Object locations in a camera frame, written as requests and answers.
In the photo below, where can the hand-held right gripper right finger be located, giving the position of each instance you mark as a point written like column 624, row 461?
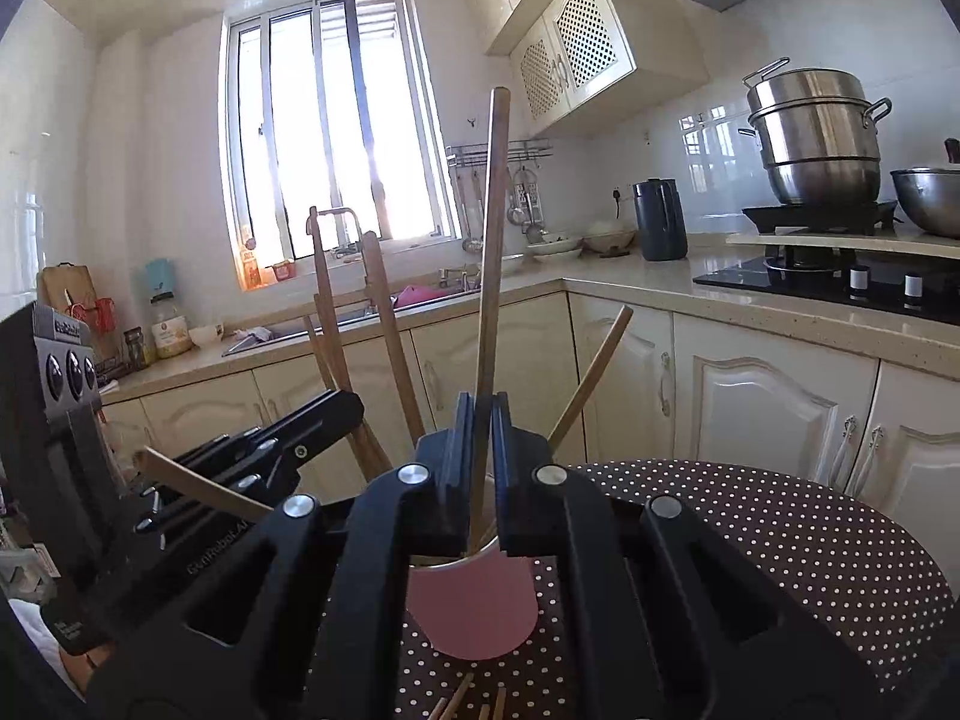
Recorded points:
column 506, row 480

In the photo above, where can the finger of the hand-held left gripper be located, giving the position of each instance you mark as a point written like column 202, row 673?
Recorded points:
column 172, row 514
column 330, row 412

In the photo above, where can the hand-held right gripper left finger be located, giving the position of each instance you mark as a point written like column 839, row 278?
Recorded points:
column 457, row 480

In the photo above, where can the wooden chopstick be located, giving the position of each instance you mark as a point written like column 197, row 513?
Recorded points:
column 491, row 277
column 331, row 337
column 388, row 330
column 592, row 375
column 310, row 330
column 202, row 486

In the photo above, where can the pink cup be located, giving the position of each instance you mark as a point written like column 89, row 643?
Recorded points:
column 472, row 607

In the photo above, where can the pile of chopsticks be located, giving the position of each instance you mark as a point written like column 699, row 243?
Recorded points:
column 456, row 697

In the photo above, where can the person's left forearm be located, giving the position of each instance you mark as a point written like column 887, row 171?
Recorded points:
column 75, row 671

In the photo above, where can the steel kitchen sink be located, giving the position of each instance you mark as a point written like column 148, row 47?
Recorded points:
column 356, row 315

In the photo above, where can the crumpled dish cloth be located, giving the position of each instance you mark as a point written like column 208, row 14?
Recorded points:
column 255, row 334

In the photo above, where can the small dark jar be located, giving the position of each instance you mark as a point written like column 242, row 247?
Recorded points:
column 133, row 349

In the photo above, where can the pink basin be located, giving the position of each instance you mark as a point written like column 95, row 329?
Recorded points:
column 416, row 296

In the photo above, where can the small red box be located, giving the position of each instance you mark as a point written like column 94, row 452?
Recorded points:
column 283, row 270

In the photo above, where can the orange bottle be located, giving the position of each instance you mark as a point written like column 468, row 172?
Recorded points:
column 251, row 270

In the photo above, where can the glass jar yellow label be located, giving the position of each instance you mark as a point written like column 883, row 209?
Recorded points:
column 171, row 334

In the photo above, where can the wooden cutting board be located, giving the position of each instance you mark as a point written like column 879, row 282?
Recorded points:
column 64, row 285

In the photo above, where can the steel faucet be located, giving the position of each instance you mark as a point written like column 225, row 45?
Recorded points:
column 346, row 211

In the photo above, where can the light blue bottle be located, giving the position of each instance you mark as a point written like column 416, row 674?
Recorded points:
column 159, row 276

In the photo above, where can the hanging steel ladle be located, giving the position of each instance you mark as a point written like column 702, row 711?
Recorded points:
column 472, row 244

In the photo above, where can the bowls on counter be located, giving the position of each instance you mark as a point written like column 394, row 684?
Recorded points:
column 555, row 249

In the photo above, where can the beige kitchen countertop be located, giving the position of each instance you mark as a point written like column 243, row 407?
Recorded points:
column 637, row 277

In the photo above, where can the hanging steel utensil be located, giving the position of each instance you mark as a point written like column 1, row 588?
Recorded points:
column 516, row 202
column 534, row 229

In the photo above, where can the cream lower kitchen cabinets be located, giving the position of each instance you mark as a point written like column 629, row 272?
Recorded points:
column 750, row 390

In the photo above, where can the stacked white bowls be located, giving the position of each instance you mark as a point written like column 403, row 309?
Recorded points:
column 607, row 236

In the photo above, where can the kitchen window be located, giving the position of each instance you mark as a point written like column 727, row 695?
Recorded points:
column 300, row 127

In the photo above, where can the black kettle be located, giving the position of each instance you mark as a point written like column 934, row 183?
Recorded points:
column 660, row 225

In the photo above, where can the black gas stove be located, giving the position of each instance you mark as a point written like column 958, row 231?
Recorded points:
column 750, row 281

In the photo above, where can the beige stone slab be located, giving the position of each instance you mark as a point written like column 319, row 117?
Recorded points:
column 825, row 240

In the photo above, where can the steel steamer pot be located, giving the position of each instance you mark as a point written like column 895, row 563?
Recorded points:
column 814, row 135

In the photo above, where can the steel wok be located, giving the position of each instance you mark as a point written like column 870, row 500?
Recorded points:
column 930, row 202

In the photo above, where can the white wall socket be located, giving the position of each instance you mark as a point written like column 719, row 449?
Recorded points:
column 616, row 193

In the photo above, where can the metal wall rack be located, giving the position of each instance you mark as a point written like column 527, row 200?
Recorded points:
column 525, row 150

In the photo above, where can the cream lattice door wall cabinet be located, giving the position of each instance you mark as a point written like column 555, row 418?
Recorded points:
column 585, row 37

